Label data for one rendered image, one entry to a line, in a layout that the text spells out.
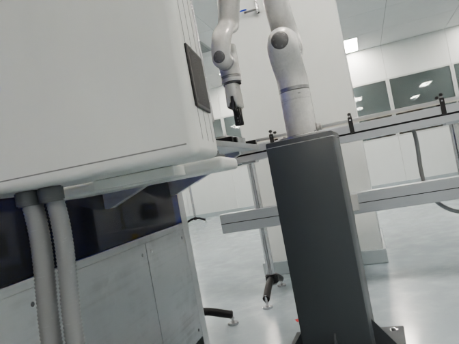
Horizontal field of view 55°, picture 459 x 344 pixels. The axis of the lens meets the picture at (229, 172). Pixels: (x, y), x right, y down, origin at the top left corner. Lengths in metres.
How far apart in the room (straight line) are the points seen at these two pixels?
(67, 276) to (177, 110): 0.39
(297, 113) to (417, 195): 1.12
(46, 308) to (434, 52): 9.50
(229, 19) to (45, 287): 1.28
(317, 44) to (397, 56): 6.71
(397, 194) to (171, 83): 1.98
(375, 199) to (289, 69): 1.13
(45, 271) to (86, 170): 0.23
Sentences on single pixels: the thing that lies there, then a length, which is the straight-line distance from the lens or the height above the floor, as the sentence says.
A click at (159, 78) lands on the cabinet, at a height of 0.94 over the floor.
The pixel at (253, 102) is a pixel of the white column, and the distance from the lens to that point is 3.30.
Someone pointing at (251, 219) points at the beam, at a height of 0.49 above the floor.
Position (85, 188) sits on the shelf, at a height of 0.79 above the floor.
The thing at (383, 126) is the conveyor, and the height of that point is 0.89.
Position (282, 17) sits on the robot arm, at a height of 1.34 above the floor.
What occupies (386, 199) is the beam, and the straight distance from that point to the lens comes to 2.60.
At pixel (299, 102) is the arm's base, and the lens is 1.71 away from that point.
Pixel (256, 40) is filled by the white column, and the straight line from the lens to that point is 3.38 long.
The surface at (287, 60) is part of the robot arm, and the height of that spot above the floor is 1.15.
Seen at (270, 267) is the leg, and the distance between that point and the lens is 2.74.
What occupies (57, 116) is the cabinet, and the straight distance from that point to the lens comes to 0.86.
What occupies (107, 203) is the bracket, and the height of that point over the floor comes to 0.75.
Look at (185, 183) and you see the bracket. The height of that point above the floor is 0.77.
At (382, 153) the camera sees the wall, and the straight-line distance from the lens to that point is 9.70.
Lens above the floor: 0.75
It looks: 1 degrees up
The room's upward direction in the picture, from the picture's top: 11 degrees counter-clockwise
